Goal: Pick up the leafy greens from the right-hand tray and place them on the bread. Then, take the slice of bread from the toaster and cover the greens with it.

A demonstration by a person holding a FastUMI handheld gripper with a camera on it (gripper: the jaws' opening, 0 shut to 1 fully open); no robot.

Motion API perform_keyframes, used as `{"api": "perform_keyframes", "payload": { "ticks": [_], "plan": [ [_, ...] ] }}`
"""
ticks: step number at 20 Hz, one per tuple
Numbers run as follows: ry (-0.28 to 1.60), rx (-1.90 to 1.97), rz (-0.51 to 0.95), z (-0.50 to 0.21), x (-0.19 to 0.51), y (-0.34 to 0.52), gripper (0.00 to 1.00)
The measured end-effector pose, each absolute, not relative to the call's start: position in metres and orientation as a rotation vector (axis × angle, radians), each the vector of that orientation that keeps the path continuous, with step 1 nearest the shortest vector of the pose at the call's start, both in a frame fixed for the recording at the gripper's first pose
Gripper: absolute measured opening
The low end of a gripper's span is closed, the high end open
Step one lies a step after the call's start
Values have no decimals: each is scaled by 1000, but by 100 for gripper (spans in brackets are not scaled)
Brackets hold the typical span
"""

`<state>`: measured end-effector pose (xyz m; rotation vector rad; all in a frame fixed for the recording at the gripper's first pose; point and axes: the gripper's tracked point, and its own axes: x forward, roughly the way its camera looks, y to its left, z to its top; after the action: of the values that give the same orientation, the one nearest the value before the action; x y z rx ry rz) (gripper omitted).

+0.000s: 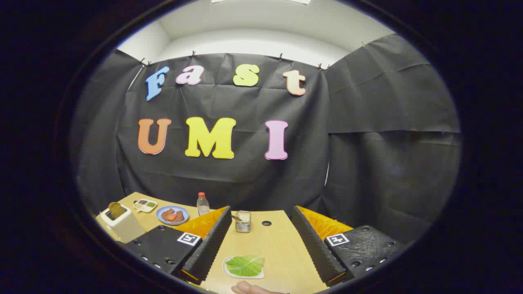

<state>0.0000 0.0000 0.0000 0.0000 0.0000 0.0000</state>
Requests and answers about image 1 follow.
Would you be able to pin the green lettuce leaf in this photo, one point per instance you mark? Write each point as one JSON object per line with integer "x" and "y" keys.
{"x": 245, "y": 265}

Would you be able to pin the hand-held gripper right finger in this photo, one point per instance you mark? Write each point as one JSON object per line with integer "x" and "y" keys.
{"x": 312, "y": 241}

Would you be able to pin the clear bottle with red cap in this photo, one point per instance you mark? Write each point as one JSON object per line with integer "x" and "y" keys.
{"x": 203, "y": 206}

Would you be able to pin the white toaster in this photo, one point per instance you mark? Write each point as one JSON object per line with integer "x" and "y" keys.
{"x": 126, "y": 226}

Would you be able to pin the metal utensil in basket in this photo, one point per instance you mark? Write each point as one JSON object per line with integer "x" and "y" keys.
{"x": 237, "y": 218}

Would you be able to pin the brown bread slice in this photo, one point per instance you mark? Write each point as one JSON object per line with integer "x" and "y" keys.
{"x": 117, "y": 210}

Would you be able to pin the black backdrop cloth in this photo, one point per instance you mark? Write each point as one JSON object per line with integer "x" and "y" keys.
{"x": 245, "y": 181}

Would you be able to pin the red tomato slice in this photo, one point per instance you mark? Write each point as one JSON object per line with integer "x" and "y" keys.
{"x": 171, "y": 217}

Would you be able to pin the white divided seasoning dish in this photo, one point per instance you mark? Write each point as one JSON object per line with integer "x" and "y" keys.
{"x": 145, "y": 205}

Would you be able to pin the brown meat patty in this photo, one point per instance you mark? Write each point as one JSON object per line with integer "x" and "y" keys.
{"x": 165, "y": 212}
{"x": 180, "y": 216}

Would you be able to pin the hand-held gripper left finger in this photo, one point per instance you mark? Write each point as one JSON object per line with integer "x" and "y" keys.
{"x": 212, "y": 241}

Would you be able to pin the blue round plate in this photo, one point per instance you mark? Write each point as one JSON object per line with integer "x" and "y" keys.
{"x": 182, "y": 210}

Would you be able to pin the small white square plate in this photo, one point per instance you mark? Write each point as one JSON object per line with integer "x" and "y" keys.
{"x": 249, "y": 277}

